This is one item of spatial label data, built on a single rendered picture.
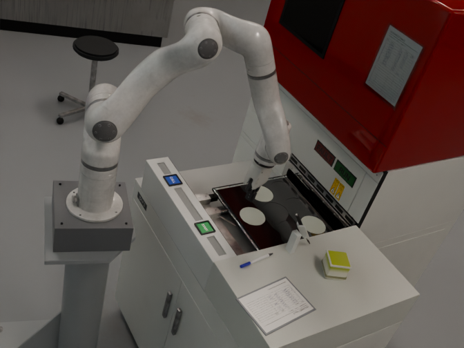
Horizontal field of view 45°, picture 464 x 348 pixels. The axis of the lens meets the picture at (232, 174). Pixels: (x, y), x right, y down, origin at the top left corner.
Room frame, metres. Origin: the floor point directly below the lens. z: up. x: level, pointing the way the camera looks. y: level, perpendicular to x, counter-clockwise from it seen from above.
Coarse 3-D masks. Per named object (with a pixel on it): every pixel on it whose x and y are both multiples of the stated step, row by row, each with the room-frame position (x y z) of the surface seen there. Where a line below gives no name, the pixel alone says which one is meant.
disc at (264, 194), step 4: (260, 188) 1.83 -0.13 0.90; (264, 188) 1.84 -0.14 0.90; (268, 188) 1.85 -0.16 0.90; (260, 192) 1.81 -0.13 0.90; (264, 192) 1.82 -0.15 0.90; (268, 192) 1.82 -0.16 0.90; (256, 196) 1.78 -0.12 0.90; (260, 196) 1.78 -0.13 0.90; (264, 196) 1.79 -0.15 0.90; (268, 196) 1.80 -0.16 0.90; (272, 196) 1.81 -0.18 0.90; (260, 200) 1.76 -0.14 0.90; (264, 200) 1.77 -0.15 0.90; (268, 200) 1.77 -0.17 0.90
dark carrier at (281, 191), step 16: (224, 192) 1.74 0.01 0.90; (240, 192) 1.77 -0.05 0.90; (272, 192) 1.83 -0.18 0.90; (288, 192) 1.86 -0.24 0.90; (240, 208) 1.68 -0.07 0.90; (256, 208) 1.70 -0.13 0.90; (272, 208) 1.73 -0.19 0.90; (288, 208) 1.76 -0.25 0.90; (304, 208) 1.79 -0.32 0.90; (272, 224) 1.64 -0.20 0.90; (288, 224) 1.66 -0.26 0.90; (256, 240) 1.52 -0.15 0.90; (272, 240) 1.55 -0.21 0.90; (288, 240) 1.57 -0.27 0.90
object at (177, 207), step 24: (144, 168) 1.72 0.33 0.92; (168, 168) 1.70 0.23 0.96; (144, 192) 1.69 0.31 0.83; (168, 192) 1.57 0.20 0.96; (192, 192) 1.61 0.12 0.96; (168, 216) 1.53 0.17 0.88; (192, 216) 1.48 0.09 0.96; (192, 240) 1.40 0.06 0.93; (216, 240) 1.40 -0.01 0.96; (192, 264) 1.37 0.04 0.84
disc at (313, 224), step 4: (304, 216) 1.74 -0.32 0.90; (308, 216) 1.75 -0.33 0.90; (312, 216) 1.76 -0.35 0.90; (304, 220) 1.72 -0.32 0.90; (308, 220) 1.72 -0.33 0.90; (312, 220) 1.73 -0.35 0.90; (316, 220) 1.74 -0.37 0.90; (320, 220) 1.75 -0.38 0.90; (304, 224) 1.69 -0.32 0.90; (308, 224) 1.70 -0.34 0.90; (312, 224) 1.71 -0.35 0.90; (316, 224) 1.71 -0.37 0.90; (320, 224) 1.72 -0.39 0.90; (324, 224) 1.73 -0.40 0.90; (308, 228) 1.68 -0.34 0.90; (312, 228) 1.69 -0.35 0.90; (316, 228) 1.69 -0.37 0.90; (320, 228) 1.70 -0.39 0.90; (324, 228) 1.71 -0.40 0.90; (312, 232) 1.66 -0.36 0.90; (316, 232) 1.67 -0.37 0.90; (320, 232) 1.68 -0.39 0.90
